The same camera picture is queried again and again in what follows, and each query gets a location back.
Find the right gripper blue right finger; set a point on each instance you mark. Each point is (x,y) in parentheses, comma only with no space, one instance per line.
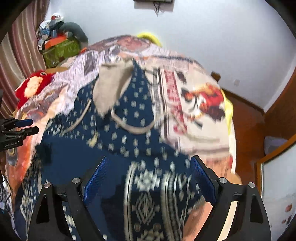
(250,220)

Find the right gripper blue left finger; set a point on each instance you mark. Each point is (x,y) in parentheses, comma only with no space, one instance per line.
(48,221)

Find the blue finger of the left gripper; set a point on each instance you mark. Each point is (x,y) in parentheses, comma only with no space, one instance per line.
(24,123)
(29,131)

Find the navy patterned hooded garment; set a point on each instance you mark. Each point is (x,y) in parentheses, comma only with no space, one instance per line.
(148,191)

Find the clutter pile of clothes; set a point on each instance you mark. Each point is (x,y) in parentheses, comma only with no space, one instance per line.
(48,29)

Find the red plush toy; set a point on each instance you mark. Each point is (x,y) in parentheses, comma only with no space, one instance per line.
(31,86)

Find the white wardrobe sliding door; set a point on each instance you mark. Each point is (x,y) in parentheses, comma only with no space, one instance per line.
(276,184)

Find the striped red gold curtain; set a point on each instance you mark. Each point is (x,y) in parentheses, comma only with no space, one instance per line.
(19,53)

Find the green patterned storage box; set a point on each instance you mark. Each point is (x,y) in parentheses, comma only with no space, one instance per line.
(58,53)

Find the orange box on pile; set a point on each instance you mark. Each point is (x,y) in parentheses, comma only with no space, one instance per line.
(54,41)

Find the brown wooden door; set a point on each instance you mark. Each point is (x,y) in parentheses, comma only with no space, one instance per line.
(280,118)

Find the printed newspaper pattern bedspread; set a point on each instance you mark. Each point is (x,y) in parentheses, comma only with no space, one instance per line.
(190,109)

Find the yellow pillow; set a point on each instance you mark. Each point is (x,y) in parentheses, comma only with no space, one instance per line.
(150,37)

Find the white wall socket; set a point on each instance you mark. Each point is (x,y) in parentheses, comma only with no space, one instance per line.
(236,82)

